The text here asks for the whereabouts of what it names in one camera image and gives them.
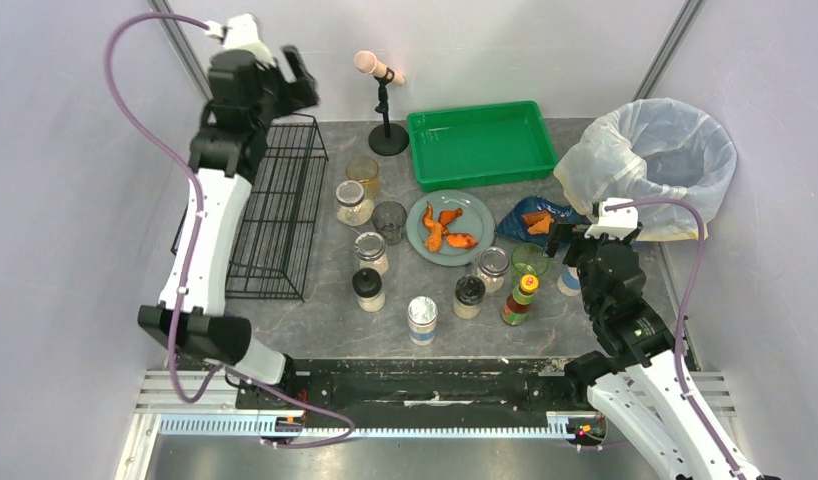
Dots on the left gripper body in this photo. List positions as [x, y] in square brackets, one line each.
[276, 81]

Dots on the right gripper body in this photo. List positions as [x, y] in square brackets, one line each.
[577, 249]

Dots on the blue label spice jar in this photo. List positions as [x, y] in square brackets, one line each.
[568, 282]
[422, 317]

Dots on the sauce bottle yellow cap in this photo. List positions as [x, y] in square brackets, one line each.
[519, 302]

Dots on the black lid spice jar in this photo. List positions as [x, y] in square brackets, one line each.
[367, 285]

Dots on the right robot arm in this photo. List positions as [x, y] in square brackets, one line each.
[638, 380]

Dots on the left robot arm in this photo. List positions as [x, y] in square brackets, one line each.
[247, 96]

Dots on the orange breaded food piece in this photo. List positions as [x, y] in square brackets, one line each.
[541, 227]

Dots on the brown fried food piece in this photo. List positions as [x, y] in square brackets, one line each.
[533, 218]

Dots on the green glass cup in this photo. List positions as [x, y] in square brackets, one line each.
[528, 259]

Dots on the dark blue leaf plate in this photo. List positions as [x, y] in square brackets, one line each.
[513, 227]

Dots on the glass jar near green cup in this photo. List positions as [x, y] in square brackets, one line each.
[491, 267]

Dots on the grey round plate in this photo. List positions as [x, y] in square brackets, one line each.
[476, 220]

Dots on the beige microphone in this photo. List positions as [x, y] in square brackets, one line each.
[367, 63]

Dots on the black knob lid jar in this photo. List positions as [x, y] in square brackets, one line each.
[469, 293]

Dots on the orange fried chicken piece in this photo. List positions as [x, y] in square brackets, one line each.
[463, 241]

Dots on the amber glass cup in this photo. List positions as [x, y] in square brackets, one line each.
[365, 170]

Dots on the black microphone stand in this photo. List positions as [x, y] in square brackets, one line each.
[387, 139]

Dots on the trash bin with plastic bag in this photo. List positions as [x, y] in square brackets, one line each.
[649, 148]

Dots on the orange chicken drumstick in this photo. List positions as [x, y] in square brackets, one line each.
[446, 217]

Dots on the orange chicken wing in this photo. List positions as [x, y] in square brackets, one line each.
[427, 218]

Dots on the orange breaded chicken strip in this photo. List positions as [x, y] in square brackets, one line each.
[434, 240]

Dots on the glass jar silver rim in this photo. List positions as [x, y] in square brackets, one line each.
[355, 208]

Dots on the green plastic tray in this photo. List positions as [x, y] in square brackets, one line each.
[482, 145]

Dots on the smoky grey glass cup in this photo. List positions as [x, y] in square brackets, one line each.
[389, 219]

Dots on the small glass jar rice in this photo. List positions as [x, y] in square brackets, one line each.
[370, 251]

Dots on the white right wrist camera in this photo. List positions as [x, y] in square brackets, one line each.
[614, 218]

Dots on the black wire rack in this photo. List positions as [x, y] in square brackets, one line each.
[274, 239]

